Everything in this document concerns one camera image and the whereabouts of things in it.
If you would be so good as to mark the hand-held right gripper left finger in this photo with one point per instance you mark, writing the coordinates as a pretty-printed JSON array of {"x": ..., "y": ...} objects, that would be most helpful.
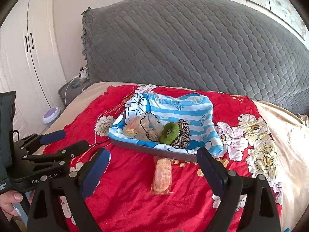
[{"x": 94, "y": 174}]

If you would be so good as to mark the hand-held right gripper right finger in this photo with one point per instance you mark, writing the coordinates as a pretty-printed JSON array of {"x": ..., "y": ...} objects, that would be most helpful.
[{"x": 210, "y": 171}]

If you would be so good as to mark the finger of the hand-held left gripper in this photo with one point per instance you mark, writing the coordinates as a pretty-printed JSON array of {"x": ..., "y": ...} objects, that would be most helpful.
[
  {"x": 77, "y": 147},
  {"x": 54, "y": 136}
]

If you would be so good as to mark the grey tray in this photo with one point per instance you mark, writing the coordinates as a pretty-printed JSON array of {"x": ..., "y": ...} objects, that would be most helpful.
[{"x": 144, "y": 149}]

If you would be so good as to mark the green scrunchie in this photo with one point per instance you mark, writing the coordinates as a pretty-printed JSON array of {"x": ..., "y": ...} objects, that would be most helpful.
[{"x": 164, "y": 139}]

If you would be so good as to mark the orange snack packet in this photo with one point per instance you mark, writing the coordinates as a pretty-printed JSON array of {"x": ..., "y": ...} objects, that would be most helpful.
[
  {"x": 161, "y": 176},
  {"x": 132, "y": 125}
]

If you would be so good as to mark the person's left hand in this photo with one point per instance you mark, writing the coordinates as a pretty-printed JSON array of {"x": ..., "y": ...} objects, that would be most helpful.
[{"x": 14, "y": 195}]

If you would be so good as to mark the purple and white round container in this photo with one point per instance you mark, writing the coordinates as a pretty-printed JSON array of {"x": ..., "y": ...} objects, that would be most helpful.
[{"x": 51, "y": 114}]

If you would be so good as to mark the leopard print scrunchie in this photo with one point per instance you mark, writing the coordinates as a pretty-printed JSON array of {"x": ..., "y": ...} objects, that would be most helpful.
[{"x": 183, "y": 137}]

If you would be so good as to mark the grey nightstand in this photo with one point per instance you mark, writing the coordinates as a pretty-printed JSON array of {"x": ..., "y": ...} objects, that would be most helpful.
[{"x": 70, "y": 94}]

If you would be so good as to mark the red floral blanket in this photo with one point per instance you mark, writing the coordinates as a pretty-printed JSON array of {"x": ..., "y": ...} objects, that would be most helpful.
[{"x": 135, "y": 210}]

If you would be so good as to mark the small grey cloth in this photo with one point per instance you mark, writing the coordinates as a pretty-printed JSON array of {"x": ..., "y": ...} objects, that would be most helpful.
[{"x": 77, "y": 83}]

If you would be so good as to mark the blue striped cartoon cloth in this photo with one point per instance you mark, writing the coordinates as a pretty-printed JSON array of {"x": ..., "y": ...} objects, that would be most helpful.
[{"x": 183, "y": 111}]

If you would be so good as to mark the wrapped snack in tray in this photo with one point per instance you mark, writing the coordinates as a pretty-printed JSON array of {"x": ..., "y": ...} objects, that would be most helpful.
[{"x": 154, "y": 130}]

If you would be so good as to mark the small toy figure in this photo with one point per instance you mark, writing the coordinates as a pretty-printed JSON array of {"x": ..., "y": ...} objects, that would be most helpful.
[{"x": 83, "y": 72}]

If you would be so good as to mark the white wardrobe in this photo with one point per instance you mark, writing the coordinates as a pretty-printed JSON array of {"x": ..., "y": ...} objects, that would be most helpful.
[{"x": 36, "y": 65}]

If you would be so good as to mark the grey quilted headboard cover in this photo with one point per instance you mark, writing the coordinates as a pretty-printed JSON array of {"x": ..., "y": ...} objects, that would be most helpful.
[{"x": 193, "y": 48}]

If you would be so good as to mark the light floral wall picture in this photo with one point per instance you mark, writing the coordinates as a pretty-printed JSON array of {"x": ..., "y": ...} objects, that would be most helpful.
[{"x": 287, "y": 9}]

